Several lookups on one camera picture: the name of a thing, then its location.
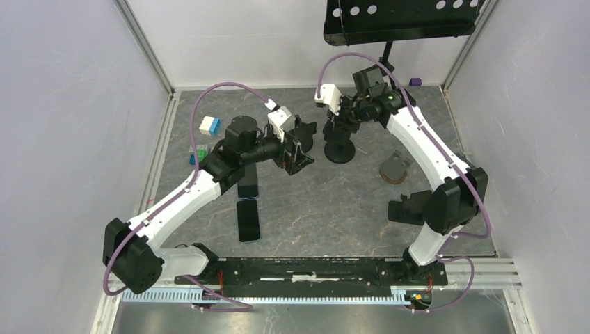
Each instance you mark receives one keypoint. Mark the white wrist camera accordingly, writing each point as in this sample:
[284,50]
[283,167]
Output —
[280,118]
[329,95]

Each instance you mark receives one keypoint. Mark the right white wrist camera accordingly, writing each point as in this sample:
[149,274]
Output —
[329,95]

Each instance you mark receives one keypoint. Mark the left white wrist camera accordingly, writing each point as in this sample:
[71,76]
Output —
[280,118]

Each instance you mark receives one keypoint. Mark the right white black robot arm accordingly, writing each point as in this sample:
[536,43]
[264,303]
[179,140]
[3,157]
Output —
[457,190]

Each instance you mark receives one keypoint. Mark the blue-edged black smartphone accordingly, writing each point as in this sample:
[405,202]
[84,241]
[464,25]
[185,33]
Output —
[247,187]

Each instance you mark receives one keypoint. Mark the black music stand tripod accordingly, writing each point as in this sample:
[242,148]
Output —
[419,39]

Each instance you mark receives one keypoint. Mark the green white blue blocks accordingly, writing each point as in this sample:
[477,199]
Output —
[197,154]

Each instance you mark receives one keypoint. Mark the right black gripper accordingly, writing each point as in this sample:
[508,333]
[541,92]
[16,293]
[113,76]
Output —
[339,122]

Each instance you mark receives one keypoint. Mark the purple block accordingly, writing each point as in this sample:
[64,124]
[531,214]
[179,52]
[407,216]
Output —
[415,81]

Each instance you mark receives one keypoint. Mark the black round-base phone stand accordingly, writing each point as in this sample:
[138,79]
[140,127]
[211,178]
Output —
[304,132]

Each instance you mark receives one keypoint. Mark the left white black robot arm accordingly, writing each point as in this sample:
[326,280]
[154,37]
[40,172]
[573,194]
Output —
[133,250]

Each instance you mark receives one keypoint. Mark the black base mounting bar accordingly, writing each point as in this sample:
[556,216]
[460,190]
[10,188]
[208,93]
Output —
[316,276]

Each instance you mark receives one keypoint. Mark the black square-base phone holder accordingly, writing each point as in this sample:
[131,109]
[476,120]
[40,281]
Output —
[408,209]

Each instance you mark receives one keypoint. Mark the white and blue blocks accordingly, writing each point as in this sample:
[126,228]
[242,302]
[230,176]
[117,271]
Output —
[210,125]

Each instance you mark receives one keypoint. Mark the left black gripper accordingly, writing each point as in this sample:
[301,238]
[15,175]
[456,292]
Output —
[281,160]

